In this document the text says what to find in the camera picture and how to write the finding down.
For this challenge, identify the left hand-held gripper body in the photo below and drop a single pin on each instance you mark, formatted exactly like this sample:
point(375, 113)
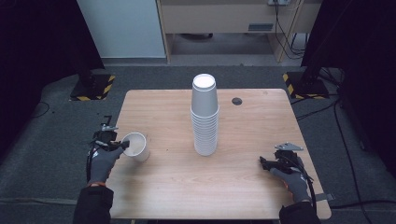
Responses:
point(107, 137)

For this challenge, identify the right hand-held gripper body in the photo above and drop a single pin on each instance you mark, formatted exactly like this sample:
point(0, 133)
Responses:
point(286, 157)

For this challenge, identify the single white paper cup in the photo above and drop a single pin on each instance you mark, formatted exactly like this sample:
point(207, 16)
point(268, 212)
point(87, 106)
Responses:
point(141, 154)

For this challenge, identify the tall stack of nested cups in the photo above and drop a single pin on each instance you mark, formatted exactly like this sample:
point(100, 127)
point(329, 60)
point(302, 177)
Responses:
point(204, 124)

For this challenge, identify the person's right hand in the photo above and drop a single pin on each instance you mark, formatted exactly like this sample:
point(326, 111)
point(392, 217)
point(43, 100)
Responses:
point(294, 183)

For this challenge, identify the person's left hand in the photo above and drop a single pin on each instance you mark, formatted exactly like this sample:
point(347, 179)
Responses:
point(102, 165)

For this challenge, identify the striped black stand base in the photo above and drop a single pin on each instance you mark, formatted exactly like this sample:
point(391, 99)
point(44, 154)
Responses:
point(93, 88)
point(306, 88)

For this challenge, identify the grey tape strip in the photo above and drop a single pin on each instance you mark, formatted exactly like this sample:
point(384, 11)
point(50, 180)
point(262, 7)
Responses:
point(325, 197)

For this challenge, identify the dark round table grommet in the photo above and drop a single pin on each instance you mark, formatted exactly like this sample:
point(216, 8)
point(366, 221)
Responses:
point(237, 101)

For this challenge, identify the black curtain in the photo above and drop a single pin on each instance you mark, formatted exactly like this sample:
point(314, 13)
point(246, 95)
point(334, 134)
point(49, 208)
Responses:
point(367, 62)
point(37, 62)

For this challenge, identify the white cabinet panel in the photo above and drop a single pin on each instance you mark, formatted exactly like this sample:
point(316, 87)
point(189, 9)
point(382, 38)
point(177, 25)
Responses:
point(121, 28)

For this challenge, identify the light wooden desk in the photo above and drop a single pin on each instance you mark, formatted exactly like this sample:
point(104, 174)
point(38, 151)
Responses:
point(218, 18)

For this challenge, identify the power strip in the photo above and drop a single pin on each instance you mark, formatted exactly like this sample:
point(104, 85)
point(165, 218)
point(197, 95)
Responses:
point(278, 2)

